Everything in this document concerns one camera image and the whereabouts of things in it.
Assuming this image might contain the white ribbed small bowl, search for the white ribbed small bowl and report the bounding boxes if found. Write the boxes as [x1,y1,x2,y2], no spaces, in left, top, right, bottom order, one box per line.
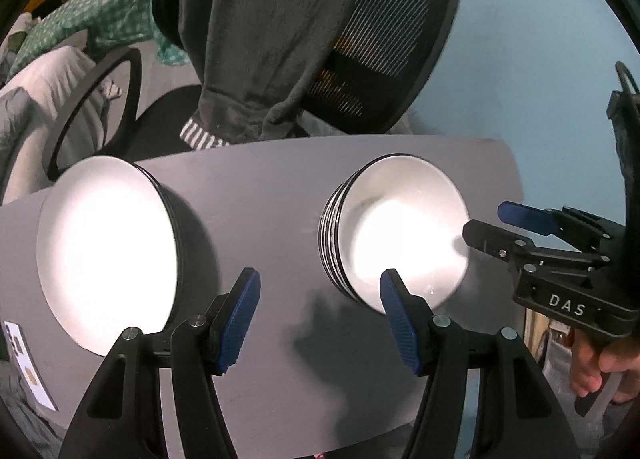
[328,174,358,301]
[336,153,469,314]
[318,186,343,289]

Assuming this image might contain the white plate with black rim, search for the white plate with black rim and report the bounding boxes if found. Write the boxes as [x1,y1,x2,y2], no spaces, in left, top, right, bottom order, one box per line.
[36,156,179,356]

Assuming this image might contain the person's right hand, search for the person's right hand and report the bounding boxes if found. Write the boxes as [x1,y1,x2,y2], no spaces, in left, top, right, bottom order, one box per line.
[570,329,640,404]

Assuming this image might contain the large white plate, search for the large white plate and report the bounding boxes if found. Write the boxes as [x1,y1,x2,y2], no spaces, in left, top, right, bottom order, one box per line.
[134,163,186,329]

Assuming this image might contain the light blue smartphone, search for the light blue smartphone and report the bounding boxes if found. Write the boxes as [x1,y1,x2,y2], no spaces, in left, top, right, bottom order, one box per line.
[2,320,58,411]

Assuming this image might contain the grey puffer jacket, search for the grey puffer jacket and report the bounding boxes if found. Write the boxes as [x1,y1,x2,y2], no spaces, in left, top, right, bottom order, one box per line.
[1,87,62,458]

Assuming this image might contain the black mesh office chair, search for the black mesh office chair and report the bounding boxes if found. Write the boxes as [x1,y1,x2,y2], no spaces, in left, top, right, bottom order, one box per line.
[41,0,459,180]

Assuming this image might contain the dark grey fleece garment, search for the dark grey fleece garment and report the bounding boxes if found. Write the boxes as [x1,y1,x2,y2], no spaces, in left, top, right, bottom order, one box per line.
[178,0,356,150]

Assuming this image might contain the green checkered cloth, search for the green checkered cloth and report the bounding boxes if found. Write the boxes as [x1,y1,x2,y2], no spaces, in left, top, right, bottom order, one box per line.
[9,0,190,78]

